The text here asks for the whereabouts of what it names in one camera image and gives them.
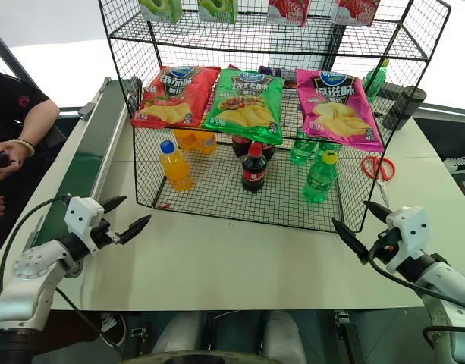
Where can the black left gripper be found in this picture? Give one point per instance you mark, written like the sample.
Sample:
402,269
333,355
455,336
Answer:
103,235

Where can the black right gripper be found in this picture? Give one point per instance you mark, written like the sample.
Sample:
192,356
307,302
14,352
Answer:
384,248

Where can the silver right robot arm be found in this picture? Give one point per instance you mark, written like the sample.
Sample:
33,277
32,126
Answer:
446,282

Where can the person's left forearm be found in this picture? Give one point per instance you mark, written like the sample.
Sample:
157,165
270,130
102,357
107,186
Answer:
40,123

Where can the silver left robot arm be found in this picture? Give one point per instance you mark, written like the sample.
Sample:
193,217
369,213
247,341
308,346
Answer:
31,277

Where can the person's left hand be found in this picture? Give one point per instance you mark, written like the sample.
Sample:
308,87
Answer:
16,159

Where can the green soda bottle yellow cap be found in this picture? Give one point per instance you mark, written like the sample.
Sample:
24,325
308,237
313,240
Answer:
320,180

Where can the orange soda bottle blue cap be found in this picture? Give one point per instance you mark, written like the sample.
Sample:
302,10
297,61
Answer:
175,170

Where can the black white sneaker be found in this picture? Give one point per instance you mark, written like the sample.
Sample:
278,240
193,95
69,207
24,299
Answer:
459,165
112,328

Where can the pink potato chips bag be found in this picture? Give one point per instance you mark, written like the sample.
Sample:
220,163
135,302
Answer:
338,110

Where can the cola bottle red cap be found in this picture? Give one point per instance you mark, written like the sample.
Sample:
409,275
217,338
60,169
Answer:
254,172

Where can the black cylinder stack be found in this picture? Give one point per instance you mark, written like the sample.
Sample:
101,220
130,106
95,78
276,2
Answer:
403,108

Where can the red potato chips bag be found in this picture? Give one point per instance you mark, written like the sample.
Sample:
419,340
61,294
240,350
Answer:
171,98

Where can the green plastic bottle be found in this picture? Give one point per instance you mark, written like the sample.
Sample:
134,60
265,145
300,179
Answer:
376,81

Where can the green potato chips bag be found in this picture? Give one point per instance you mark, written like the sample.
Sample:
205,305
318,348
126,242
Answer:
243,108

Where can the person's black shirt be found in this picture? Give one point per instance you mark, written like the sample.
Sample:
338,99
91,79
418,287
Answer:
12,98

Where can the purple snack packet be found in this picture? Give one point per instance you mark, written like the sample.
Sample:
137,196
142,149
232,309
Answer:
268,71

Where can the dark diagonal beam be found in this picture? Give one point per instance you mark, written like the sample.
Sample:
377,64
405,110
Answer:
6,53

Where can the green apple drink carton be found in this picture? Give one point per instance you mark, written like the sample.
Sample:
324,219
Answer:
217,10
160,9

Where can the red strawberry drink carton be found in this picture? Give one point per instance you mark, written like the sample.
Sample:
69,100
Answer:
289,12
357,11

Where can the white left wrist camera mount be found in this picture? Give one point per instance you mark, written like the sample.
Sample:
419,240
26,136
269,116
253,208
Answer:
82,212

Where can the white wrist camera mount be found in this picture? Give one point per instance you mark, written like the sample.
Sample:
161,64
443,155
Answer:
82,212
410,227

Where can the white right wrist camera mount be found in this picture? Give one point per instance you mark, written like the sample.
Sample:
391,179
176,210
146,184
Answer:
410,227

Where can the green conveyor belt white frame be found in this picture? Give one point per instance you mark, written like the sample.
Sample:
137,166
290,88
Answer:
84,167

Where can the black table bracket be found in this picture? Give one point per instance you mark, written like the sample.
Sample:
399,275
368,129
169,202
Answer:
341,317
139,336

